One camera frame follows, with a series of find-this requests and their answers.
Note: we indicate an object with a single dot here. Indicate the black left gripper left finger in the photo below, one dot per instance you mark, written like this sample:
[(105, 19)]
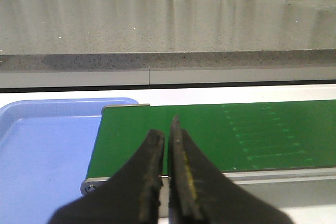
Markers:
[(131, 195)]

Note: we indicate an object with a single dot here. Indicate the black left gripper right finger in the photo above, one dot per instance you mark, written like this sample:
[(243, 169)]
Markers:
[(200, 193)]

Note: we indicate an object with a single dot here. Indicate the green conveyor belt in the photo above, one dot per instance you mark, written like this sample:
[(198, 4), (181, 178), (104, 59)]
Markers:
[(235, 137)]

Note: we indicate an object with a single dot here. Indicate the grey stone counter slab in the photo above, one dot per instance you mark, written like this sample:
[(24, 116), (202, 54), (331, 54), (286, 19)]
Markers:
[(96, 43)]

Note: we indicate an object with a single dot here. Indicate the blue plastic tray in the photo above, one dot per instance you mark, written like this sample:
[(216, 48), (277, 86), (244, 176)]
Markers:
[(46, 147)]

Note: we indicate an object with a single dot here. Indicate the aluminium conveyor frame rail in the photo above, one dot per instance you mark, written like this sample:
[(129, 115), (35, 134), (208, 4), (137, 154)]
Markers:
[(280, 187)]

